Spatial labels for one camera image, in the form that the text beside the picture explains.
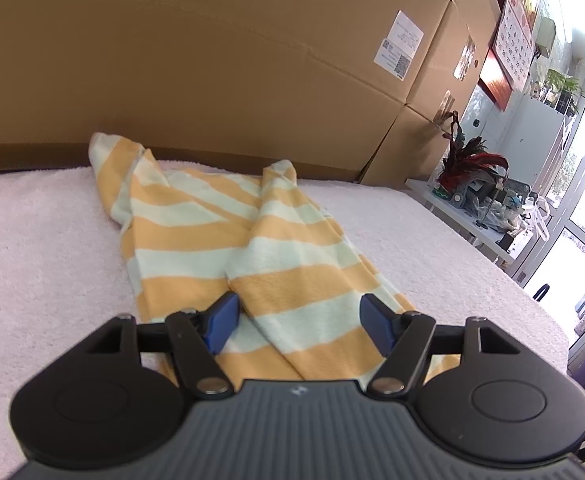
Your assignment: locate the orange white striped sweater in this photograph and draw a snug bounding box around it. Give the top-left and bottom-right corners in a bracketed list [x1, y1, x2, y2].
[88, 131, 462, 382]

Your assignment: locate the large centre cardboard box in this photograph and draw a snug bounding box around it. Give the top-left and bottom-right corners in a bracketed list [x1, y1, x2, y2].
[0, 0, 449, 180]

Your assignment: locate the red wall calendar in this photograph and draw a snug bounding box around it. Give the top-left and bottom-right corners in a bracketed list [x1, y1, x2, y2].
[479, 0, 537, 112]

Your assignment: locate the right cardboard box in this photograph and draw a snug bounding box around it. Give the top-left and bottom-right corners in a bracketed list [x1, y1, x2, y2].
[359, 0, 501, 188]

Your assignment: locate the pink terry towel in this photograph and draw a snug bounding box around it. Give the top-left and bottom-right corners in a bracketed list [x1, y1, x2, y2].
[0, 168, 569, 479]

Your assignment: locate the red leafed potted plant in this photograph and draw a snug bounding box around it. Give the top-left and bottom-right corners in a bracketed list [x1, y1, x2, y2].
[437, 110, 509, 196]

